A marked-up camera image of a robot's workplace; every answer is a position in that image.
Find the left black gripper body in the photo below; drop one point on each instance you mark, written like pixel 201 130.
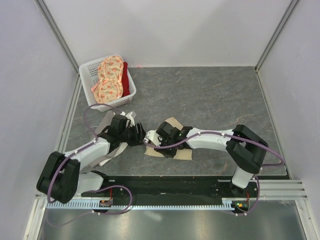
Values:
pixel 126 135

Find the red cloth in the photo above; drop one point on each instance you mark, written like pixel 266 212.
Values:
pixel 125 80

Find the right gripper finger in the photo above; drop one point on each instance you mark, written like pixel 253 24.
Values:
pixel 177 154
pixel 166 152

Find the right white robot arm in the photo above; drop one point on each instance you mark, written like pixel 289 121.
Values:
pixel 246 148

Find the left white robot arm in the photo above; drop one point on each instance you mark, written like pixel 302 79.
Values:
pixel 61 177

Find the beige cloth napkin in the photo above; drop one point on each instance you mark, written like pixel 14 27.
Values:
pixel 185 153

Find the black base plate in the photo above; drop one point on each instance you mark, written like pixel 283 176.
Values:
pixel 217 187

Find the orange floral cloth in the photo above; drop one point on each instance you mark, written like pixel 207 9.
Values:
pixel 109 86

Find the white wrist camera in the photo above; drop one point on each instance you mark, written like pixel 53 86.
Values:
pixel 153 138
pixel 130 118

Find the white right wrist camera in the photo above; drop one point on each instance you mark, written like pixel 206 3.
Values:
pixel 153 138

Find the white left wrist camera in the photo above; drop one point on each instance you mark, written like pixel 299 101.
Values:
pixel 130 118

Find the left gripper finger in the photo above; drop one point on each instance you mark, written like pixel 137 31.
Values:
pixel 140 130
pixel 136 141

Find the slotted cable duct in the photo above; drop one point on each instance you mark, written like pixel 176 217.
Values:
pixel 90 204

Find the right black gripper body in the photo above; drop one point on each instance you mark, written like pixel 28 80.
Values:
pixel 165 142

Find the grey cloth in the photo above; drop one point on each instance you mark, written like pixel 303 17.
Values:
pixel 95 162

